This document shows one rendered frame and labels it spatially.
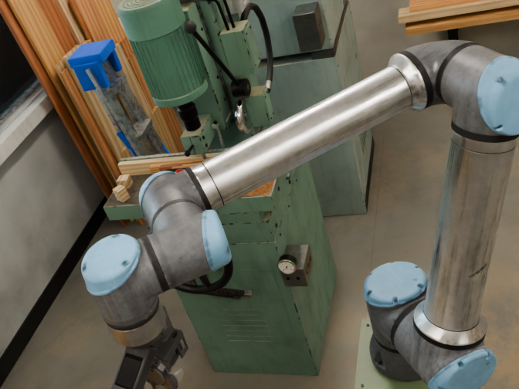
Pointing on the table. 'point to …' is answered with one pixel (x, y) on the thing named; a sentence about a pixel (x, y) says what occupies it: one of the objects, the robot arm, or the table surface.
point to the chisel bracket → (204, 138)
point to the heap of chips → (261, 190)
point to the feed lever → (241, 89)
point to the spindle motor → (164, 50)
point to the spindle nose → (189, 116)
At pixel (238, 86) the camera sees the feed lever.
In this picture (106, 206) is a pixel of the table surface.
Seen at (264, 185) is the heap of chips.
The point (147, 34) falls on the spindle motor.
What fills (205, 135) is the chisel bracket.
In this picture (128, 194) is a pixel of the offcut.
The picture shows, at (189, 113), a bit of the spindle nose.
